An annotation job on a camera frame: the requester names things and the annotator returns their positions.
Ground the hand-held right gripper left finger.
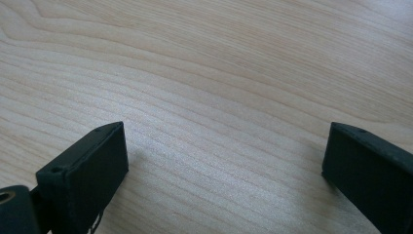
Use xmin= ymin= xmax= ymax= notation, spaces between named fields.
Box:
xmin=30 ymin=121 xmax=130 ymax=234

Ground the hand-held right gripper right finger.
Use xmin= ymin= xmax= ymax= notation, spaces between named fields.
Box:
xmin=321 ymin=121 xmax=413 ymax=234

